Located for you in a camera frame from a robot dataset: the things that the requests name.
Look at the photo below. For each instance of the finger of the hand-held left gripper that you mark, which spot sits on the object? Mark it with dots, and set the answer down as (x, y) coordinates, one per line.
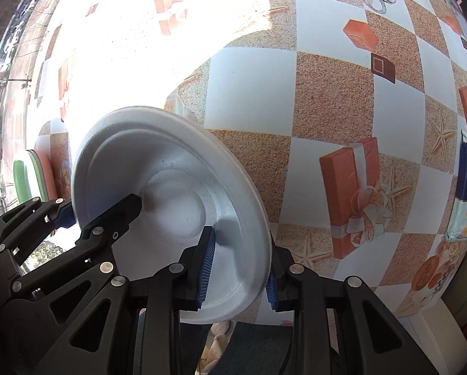
(126, 215)
(66, 217)

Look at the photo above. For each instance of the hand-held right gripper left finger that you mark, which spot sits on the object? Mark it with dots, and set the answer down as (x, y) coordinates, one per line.
(206, 265)

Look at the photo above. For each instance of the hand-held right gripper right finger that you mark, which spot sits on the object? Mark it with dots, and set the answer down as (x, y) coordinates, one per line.
(273, 291)

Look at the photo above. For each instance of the white round plate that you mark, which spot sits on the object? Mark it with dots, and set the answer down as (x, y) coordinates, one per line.
(171, 164)

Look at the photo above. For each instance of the person's dark trousers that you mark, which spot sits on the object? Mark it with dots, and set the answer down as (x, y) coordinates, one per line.
(253, 347)

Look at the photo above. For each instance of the checkered printed tablecloth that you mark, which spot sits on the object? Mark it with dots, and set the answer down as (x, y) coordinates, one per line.
(335, 105)

